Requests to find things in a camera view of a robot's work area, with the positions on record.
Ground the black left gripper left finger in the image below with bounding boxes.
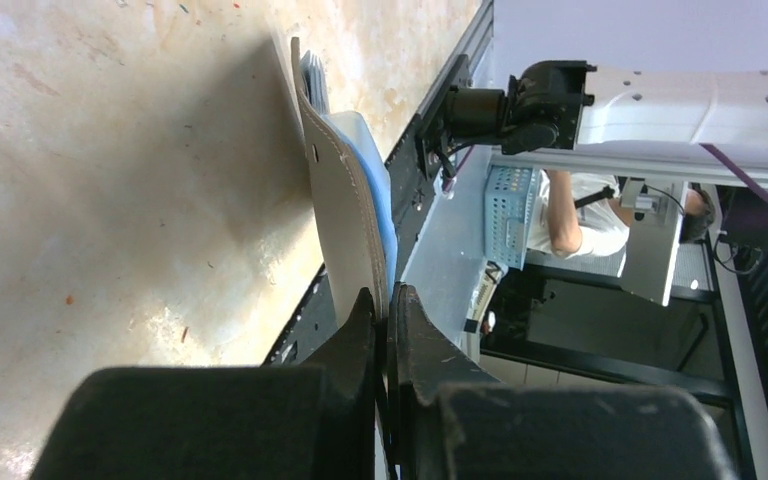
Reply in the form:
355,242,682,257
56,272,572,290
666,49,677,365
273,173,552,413
31,289,375,479

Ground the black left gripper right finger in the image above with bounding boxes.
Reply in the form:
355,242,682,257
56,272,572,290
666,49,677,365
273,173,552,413
387,283,739,479

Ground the grey leather card holder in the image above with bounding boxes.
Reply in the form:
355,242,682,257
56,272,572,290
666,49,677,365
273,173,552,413
290,37,398,326

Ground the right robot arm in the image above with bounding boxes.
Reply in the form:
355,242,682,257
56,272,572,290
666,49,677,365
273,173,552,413
443,60,768,155

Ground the blue perforated metal box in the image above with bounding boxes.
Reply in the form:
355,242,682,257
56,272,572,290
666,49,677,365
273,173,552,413
483,165,541,269

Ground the person in white shirt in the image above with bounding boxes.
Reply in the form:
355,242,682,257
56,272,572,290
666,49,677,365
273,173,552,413
526,168,717,261

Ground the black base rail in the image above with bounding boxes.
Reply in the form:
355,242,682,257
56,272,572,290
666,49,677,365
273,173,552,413
264,54,470,365

